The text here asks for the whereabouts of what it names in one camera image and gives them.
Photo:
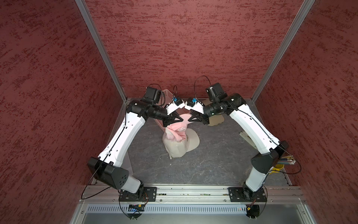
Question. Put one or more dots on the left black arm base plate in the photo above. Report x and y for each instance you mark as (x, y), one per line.
(144, 194)

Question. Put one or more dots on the aluminium front rail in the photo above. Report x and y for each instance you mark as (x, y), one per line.
(221, 194)

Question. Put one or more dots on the yellow pencil cup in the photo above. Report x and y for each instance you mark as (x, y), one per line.
(277, 169)

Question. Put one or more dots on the white pink baseball cap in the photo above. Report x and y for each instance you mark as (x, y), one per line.
(177, 144)

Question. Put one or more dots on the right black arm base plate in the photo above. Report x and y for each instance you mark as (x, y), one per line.
(245, 195)

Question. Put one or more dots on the grey flat tool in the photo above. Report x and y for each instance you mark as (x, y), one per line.
(247, 138)

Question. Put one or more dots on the beige baseball cap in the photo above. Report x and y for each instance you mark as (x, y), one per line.
(214, 120)

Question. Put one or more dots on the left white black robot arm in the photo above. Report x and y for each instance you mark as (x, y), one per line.
(107, 167)

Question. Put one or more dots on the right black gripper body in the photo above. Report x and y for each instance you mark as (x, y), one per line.
(210, 109)

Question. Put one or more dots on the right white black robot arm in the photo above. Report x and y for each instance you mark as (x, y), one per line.
(270, 148)

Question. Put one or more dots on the pink plastic basket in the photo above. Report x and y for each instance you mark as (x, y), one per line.
(166, 100)

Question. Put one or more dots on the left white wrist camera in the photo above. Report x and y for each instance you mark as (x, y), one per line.
(177, 103)

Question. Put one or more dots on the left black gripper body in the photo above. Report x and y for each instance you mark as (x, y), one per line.
(161, 113)

